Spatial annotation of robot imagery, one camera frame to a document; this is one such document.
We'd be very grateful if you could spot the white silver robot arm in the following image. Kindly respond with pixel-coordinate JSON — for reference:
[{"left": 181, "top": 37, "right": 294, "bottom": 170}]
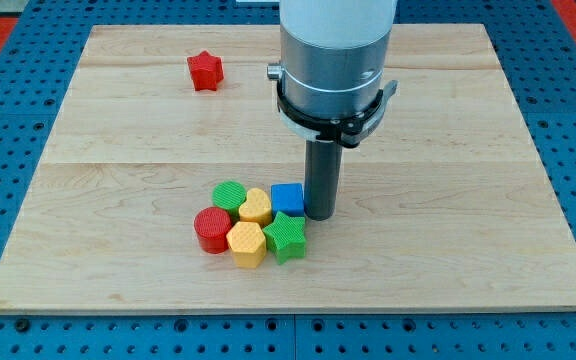
[{"left": 267, "top": 0, "right": 397, "bottom": 148}]

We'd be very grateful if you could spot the green circle block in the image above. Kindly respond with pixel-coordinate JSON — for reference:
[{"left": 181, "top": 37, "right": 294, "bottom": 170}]
[{"left": 211, "top": 181, "right": 246, "bottom": 219}]

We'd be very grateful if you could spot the red circle block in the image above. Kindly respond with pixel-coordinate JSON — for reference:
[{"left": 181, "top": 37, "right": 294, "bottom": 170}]
[{"left": 193, "top": 207, "right": 232, "bottom": 254}]

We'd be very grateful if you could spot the blue cube block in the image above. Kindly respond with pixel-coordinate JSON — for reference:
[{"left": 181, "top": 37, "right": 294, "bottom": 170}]
[{"left": 271, "top": 183, "right": 305, "bottom": 217}]

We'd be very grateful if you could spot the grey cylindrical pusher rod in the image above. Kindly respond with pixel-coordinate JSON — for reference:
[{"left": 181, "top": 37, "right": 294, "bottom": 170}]
[{"left": 304, "top": 141, "right": 342, "bottom": 221}]

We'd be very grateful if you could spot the yellow heart block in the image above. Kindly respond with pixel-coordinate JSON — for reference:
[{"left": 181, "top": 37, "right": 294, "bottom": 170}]
[{"left": 238, "top": 188, "right": 272, "bottom": 228}]

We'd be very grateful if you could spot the green star block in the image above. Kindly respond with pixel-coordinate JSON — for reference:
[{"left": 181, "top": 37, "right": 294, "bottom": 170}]
[{"left": 262, "top": 211, "right": 307, "bottom": 265}]

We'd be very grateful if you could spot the yellow hexagon block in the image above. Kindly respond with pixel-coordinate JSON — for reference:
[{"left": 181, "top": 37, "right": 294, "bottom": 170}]
[{"left": 226, "top": 221, "right": 267, "bottom": 269}]

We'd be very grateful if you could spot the red star block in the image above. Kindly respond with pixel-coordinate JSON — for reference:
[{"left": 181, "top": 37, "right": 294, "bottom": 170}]
[{"left": 187, "top": 50, "right": 224, "bottom": 91}]

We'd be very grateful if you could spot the wooden board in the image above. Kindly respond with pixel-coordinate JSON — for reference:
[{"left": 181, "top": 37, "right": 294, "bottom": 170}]
[{"left": 0, "top": 24, "right": 576, "bottom": 315}]

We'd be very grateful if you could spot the black clamp ring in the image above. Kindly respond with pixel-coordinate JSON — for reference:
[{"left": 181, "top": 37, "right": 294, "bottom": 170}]
[{"left": 274, "top": 79, "right": 399, "bottom": 150}]

